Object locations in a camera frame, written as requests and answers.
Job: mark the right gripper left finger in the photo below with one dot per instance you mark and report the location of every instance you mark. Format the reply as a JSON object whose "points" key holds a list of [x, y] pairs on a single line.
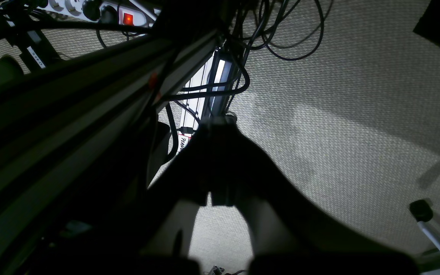
{"points": [[158, 229]]}

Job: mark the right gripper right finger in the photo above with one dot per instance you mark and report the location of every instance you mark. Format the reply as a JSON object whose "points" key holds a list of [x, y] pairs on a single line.
{"points": [[289, 234]]}

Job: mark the white labelled device box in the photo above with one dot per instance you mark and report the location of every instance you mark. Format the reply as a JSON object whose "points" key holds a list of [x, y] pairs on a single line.
{"points": [[219, 68]]}

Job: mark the white power strip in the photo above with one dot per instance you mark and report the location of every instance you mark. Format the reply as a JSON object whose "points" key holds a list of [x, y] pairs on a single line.
{"points": [[125, 12]]}

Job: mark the aluminium table frame rail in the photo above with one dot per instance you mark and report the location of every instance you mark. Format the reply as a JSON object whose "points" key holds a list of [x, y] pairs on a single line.
{"points": [[74, 136]]}

